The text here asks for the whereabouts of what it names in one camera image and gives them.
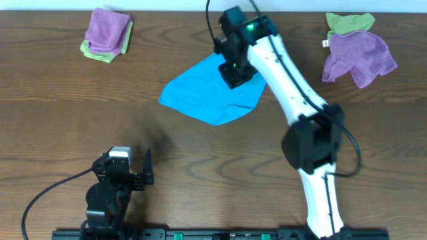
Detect blue microfiber cloth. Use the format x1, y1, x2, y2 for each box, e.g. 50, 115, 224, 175
158, 53, 266, 126

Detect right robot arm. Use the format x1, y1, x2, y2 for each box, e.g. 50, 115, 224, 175
213, 7, 344, 239

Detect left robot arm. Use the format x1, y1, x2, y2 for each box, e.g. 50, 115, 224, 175
79, 147, 154, 240

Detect crumpled green cloth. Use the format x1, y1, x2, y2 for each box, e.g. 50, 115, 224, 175
326, 13, 375, 40

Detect folded green cloth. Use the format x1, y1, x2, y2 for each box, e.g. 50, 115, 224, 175
80, 21, 133, 63

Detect crumpled purple cloth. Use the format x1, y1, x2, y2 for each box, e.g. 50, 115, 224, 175
322, 31, 397, 89

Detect folded purple cloth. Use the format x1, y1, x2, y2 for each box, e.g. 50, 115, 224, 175
85, 8, 131, 56

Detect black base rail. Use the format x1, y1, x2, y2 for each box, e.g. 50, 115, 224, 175
51, 227, 390, 240

